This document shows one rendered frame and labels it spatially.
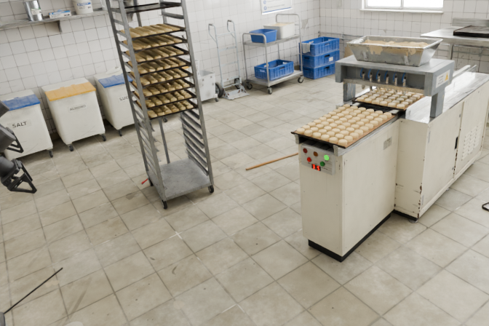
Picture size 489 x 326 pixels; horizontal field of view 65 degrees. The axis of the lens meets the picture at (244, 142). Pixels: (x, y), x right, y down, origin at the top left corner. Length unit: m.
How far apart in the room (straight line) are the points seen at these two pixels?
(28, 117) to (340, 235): 3.81
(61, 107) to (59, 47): 0.92
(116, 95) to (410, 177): 3.68
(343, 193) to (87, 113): 3.62
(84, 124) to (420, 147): 3.91
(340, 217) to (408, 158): 0.71
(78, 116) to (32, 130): 0.53
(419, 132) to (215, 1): 4.35
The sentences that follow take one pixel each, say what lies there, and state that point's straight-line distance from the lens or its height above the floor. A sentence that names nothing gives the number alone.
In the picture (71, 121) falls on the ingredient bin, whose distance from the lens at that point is 5.21.
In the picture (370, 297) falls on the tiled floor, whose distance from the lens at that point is 2.63.
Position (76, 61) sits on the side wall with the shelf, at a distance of 5.75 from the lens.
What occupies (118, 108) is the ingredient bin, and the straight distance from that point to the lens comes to 5.31.
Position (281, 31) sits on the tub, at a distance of 6.33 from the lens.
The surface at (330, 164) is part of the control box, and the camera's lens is 2.35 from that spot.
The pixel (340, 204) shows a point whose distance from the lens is 2.50.
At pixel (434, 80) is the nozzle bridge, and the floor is 1.12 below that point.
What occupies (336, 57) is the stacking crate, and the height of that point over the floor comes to 0.29.
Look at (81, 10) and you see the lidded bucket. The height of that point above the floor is 1.61.
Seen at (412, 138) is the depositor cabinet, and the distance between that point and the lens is 2.88.
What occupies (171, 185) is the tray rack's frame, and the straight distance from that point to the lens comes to 3.62.
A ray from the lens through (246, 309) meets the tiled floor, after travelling 2.56.
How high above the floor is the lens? 1.89
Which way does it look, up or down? 24 degrees down
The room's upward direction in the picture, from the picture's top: 6 degrees counter-clockwise
